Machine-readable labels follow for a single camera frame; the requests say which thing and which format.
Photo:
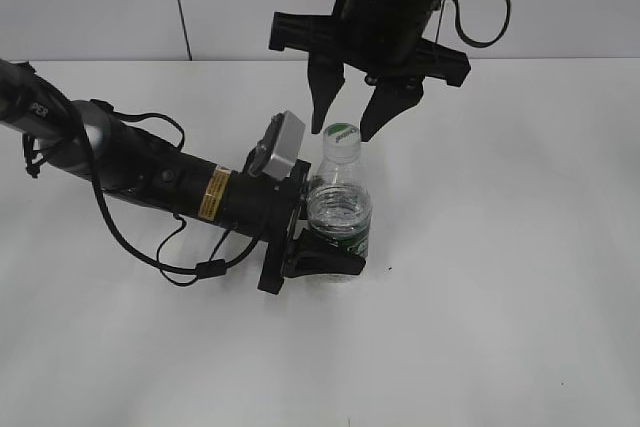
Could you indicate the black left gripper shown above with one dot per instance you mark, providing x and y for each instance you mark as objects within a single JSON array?
[{"x": 262, "y": 208}]

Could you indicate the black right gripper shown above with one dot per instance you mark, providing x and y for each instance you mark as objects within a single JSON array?
[{"x": 383, "y": 39}]

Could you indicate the clear Cestbon water bottle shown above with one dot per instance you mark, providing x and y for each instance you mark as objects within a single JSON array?
[{"x": 341, "y": 209}]

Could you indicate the white green bottle cap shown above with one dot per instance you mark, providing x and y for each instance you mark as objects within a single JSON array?
[{"x": 341, "y": 143}]

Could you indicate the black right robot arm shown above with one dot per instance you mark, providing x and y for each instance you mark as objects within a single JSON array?
[{"x": 381, "y": 38}]

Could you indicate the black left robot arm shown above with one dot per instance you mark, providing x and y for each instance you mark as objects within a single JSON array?
[{"x": 92, "y": 141}]

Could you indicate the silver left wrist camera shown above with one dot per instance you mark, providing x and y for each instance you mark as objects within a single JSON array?
[{"x": 276, "y": 153}]

